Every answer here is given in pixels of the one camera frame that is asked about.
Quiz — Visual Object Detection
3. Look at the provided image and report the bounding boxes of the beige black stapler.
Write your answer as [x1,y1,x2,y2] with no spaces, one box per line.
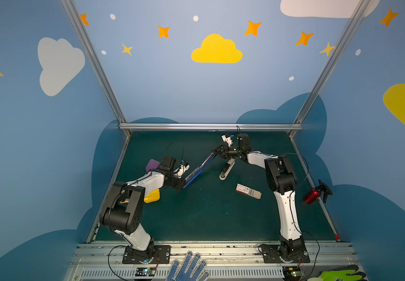
[219,158,235,180]

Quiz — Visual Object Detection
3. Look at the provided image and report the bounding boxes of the blue black stapler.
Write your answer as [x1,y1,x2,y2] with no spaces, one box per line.
[183,152,216,189]

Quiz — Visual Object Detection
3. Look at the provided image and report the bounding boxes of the red white staple box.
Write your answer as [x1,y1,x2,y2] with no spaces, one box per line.
[236,184,262,200]

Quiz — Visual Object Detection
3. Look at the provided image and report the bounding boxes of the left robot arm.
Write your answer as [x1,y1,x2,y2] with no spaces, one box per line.
[99,156,190,252]

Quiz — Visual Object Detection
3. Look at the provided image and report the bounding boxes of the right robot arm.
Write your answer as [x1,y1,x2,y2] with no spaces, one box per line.
[214,133,306,259]

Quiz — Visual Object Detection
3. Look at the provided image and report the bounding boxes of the purple pink spatula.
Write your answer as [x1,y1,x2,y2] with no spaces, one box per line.
[145,159,160,173]

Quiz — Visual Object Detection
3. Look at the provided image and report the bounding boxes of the yellow spatula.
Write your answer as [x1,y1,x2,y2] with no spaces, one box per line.
[144,189,160,204]

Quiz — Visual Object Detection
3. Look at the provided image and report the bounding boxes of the blue dotted work glove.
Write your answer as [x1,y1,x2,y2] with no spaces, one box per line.
[166,251,210,281]

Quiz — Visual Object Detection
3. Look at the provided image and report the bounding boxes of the left controller board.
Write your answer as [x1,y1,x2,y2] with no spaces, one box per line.
[135,268,157,277]

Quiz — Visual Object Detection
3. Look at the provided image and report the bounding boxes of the controller board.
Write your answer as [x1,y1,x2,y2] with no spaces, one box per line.
[135,268,157,277]
[283,267,304,281]

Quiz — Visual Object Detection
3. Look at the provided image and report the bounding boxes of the right controller board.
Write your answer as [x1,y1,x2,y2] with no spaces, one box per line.
[283,267,304,281]

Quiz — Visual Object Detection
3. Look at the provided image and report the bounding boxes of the green black work glove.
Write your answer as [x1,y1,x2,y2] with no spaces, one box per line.
[308,265,366,281]

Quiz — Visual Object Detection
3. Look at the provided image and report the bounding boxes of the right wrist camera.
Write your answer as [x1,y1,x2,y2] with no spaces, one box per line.
[222,133,233,147]

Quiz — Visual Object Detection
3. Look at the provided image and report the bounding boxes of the aluminium rear frame bar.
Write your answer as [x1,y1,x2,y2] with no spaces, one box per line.
[119,123,303,131]

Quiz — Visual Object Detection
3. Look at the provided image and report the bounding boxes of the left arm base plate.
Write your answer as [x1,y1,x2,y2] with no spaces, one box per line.
[122,245,171,265]

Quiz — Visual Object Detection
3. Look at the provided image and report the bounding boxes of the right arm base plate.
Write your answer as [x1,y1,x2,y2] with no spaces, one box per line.
[258,244,311,263]

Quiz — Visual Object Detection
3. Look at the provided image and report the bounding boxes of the right aluminium frame post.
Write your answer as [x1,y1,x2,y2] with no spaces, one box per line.
[288,0,371,139]

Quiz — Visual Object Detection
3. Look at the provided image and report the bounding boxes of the aluminium frame post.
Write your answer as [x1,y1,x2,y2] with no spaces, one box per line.
[60,0,132,139]
[288,0,371,139]

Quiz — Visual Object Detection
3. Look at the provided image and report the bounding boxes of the left aluminium frame post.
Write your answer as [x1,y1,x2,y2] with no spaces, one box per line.
[60,0,132,139]

